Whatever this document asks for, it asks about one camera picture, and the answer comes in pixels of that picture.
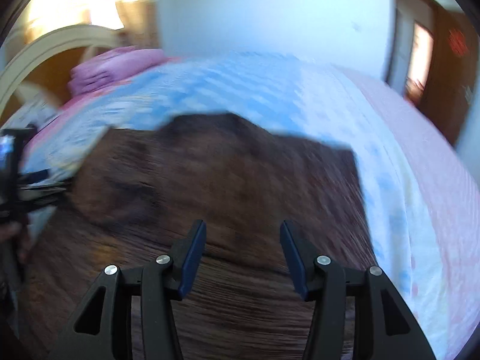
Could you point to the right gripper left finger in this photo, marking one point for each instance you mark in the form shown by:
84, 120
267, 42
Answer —
100, 327

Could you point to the blue pink patterned bedspread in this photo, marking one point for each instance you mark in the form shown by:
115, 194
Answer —
422, 205

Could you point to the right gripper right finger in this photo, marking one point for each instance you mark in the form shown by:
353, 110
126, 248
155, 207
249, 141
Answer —
384, 326

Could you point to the beige patterned curtain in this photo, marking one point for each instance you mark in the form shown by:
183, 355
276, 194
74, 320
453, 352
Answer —
139, 18

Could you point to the brown wooden door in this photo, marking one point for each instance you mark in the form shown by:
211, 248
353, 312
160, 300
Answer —
451, 79

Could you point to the grey patterned pillow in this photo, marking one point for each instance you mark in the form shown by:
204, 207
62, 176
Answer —
37, 113

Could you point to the red double happiness decal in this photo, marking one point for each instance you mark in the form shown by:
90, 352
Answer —
457, 42

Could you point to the person's left hand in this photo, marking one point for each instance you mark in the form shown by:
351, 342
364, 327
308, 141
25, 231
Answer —
18, 231

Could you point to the cream wooden headboard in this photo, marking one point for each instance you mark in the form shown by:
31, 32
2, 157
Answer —
42, 68

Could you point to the brown knit sweater sun motifs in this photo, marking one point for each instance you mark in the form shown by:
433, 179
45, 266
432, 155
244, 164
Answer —
139, 191

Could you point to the folded purple blanket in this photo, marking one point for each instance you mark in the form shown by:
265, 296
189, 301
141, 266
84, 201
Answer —
112, 66

